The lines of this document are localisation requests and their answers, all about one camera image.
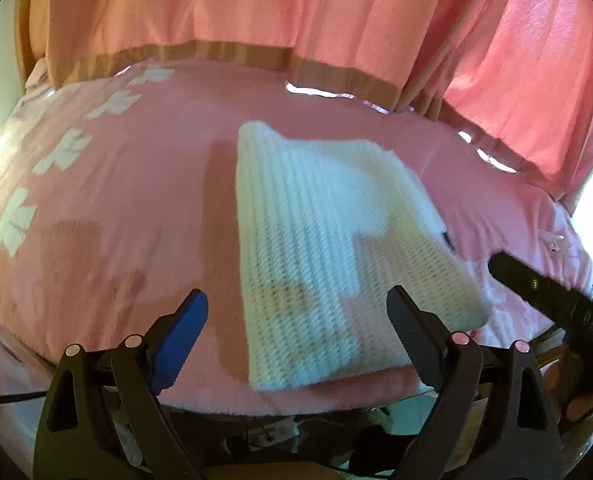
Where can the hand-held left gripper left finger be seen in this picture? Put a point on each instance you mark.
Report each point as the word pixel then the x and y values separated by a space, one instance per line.
pixel 179 340

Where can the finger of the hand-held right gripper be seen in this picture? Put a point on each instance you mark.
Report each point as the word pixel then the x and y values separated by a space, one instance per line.
pixel 531 285

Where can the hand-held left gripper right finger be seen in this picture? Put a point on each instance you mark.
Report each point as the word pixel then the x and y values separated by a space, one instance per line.
pixel 414 330

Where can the white knitted cloth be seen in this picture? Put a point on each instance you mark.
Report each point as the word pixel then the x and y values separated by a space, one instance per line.
pixel 316 260

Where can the pink blanket with white flowers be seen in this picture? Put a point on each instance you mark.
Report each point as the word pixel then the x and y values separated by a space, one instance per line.
pixel 126 200

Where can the pink curtain with tan hem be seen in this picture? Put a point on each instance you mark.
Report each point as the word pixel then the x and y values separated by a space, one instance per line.
pixel 276 5

